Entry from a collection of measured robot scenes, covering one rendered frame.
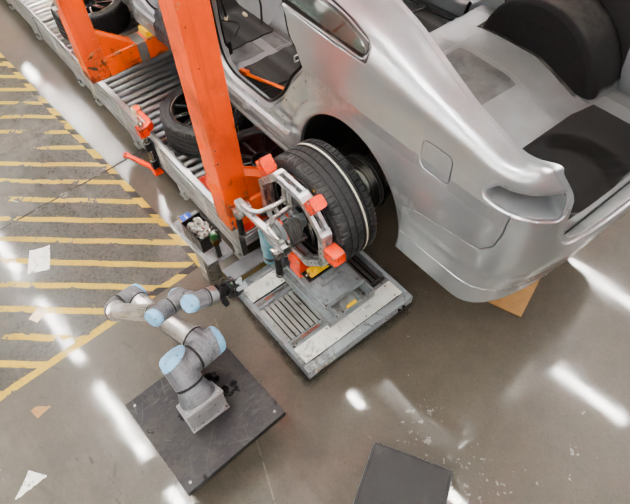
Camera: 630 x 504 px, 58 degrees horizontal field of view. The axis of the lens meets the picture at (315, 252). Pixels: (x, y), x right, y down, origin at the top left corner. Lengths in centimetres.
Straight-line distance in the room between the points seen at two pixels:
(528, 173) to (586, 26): 167
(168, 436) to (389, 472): 111
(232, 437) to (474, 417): 133
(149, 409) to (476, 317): 200
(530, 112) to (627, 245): 128
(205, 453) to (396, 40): 210
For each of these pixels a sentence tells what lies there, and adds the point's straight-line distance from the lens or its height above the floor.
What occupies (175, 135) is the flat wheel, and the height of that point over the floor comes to 46.
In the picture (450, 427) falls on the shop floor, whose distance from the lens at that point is 334.
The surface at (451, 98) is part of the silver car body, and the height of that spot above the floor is 171.
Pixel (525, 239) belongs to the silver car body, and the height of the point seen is 131.
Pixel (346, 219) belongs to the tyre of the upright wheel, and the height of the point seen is 101.
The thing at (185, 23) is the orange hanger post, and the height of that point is 184.
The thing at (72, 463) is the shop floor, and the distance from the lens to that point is 355.
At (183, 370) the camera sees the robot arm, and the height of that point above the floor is 62.
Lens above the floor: 308
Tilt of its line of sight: 52 degrees down
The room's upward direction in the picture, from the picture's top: 4 degrees counter-clockwise
